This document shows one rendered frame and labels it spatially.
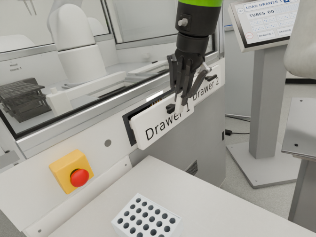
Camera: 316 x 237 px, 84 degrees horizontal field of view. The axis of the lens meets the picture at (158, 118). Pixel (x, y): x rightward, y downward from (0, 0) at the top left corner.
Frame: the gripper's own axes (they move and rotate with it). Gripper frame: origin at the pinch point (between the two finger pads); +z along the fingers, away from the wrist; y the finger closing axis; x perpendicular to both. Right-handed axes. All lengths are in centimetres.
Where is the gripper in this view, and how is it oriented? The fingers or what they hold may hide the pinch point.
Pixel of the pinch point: (180, 103)
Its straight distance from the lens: 55.0
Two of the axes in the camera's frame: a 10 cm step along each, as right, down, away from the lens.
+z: -0.8, 7.6, 6.4
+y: 7.4, 4.7, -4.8
